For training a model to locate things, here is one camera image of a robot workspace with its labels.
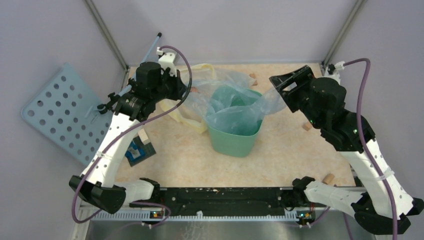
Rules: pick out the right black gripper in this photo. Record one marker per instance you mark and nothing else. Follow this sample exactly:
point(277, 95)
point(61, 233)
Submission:
point(301, 77)

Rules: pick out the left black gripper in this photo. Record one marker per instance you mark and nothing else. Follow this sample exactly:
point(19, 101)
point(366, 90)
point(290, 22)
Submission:
point(180, 87)

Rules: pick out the translucent white yellow trash bag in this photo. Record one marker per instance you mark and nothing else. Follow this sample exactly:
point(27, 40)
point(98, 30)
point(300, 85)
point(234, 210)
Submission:
point(206, 71)

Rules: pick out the light blue plastic bag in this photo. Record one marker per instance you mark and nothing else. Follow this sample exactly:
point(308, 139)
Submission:
point(269, 103)

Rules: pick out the green plastic trash bin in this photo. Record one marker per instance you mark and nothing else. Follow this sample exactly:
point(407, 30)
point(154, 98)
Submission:
point(232, 122)

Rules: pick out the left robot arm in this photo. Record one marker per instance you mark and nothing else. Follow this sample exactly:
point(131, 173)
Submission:
point(152, 83)

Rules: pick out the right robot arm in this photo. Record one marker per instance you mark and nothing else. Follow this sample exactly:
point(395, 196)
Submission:
point(384, 204)

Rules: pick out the wooden block near bin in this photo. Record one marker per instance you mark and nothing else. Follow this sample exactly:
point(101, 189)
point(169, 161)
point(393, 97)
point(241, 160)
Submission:
point(253, 81)

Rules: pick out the wooden cube block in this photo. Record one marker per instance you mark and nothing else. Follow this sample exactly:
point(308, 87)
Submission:
point(307, 126)

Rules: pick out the wooden block left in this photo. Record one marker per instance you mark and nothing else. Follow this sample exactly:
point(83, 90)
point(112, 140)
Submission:
point(142, 134)

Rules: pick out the light blue tripod stand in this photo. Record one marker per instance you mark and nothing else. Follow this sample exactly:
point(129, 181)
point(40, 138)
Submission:
point(132, 76)

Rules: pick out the blue clamp block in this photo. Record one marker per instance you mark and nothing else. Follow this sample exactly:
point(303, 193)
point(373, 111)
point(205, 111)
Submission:
point(137, 151)

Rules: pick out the light blue perforated board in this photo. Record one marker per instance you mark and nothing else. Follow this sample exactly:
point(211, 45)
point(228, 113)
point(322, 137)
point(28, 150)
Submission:
point(65, 111)

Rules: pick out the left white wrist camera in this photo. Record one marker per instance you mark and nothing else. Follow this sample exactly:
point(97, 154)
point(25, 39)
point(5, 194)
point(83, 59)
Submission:
point(165, 59)

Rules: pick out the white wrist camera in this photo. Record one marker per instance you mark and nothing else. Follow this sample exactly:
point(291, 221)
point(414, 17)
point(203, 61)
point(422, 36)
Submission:
point(165, 59)
point(333, 71)

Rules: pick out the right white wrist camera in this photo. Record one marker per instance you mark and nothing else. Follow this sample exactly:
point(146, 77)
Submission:
point(333, 71)

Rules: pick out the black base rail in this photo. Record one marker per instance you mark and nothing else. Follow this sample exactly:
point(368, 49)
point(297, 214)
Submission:
point(231, 201)

